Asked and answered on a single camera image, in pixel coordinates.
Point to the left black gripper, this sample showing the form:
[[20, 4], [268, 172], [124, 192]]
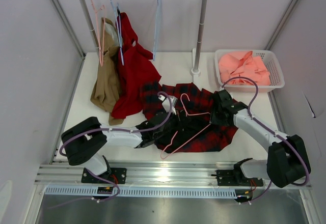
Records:
[[179, 126]]

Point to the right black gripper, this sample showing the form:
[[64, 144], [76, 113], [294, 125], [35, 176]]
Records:
[[214, 120]]

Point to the red plaid skirt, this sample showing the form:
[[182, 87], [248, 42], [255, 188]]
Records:
[[213, 139]]

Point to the pink hanger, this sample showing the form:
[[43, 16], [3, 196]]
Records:
[[99, 31], [187, 114]]

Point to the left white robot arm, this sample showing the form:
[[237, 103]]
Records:
[[82, 142]]

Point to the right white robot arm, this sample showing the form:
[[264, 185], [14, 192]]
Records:
[[287, 160]]

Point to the left blue hanger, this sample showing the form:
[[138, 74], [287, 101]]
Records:
[[118, 27]]

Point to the blue hanger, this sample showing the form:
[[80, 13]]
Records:
[[118, 27], [157, 27]]

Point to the right blue hanger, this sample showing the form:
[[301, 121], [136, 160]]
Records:
[[157, 27]]

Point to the pink garment in basket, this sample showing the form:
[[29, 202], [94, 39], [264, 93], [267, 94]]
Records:
[[243, 64]]

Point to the white plastic basket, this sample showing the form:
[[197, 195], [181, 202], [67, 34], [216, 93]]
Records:
[[271, 63]]

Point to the red hanging garment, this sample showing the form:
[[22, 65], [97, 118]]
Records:
[[135, 69]]

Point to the tan hanging garment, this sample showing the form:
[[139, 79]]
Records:
[[107, 89]]

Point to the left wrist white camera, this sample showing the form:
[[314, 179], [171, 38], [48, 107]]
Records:
[[168, 103]]

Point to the aluminium mounting rail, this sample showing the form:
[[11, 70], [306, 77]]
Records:
[[140, 174]]

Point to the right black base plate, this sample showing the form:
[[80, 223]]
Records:
[[235, 178]]

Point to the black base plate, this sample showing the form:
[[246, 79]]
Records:
[[235, 178], [104, 175]]

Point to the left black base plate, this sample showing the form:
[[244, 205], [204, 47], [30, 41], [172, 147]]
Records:
[[104, 175]]

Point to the white slotted cable duct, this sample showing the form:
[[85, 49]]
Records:
[[206, 193]]

